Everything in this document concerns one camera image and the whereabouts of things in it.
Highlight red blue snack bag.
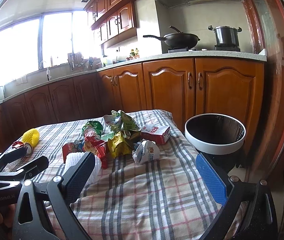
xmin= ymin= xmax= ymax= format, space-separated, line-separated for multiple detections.
xmin=62 ymin=139 xmax=84 ymax=163

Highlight red snack wrapper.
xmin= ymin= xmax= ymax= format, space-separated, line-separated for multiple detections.
xmin=83 ymin=130 xmax=108 ymax=169

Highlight green snack bag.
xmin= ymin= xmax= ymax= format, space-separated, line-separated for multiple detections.
xmin=82 ymin=120 xmax=103 ymax=139

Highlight yellow snack bag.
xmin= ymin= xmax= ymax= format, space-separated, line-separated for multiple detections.
xmin=107 ymin=131 xmax=133 ymax=159

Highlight green drink pouch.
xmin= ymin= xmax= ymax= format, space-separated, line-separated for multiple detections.
xmin=102 ymin=109 xmax=142 ymax=140

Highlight white paper wrapper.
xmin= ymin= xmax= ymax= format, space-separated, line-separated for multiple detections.
xmin=132 ymin=140 xmax=160 ymax=165

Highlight red white milk carton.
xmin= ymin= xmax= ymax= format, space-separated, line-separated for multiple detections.
xmin=141 ymin=124 xmax=171 ymax=145

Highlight black white-rimmed trash bin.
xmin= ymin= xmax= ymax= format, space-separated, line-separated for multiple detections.
xmin=185 ymin=113 xmax=246 ymax=173

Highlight wooden lower kitchen cabinets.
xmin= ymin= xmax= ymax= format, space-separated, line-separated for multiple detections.
xmin=0 ymin=56 xmax=264 ymax=152

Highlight wooden kitchen cabinets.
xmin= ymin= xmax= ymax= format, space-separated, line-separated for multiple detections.
xmin=84 ymin=0 xmax=138 ymax=48
xmin=0 ymin=56 xmax=264 ymax=152

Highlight wooden upper kitchen cabinets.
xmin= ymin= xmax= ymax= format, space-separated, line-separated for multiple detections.
xmin=84 ymin=0 xmax=138 ymax=48

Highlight knife block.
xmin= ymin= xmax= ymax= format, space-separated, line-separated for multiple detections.
xmin=68 ymin=53 xmax=84 ymax=72

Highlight condiment bottles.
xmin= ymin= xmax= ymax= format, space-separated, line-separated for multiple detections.
xmin=126 ymin=48 xmax=140 ymax=61

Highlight gas stove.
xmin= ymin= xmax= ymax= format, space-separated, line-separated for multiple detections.
xmin=167 ymin=45 xmax=241 ymax=53

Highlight steel stock pot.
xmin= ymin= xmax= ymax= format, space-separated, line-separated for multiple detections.
xmin=208 ymin=25 xmax=242 ymax=48

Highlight black wok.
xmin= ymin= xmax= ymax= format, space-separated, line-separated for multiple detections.
xmin=143 ymin=25 xmax=201 ymax=49

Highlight wooden glass sliding door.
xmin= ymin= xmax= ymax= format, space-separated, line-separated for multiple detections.
xmin=241 ymin=0 xmax=284 ymax=181

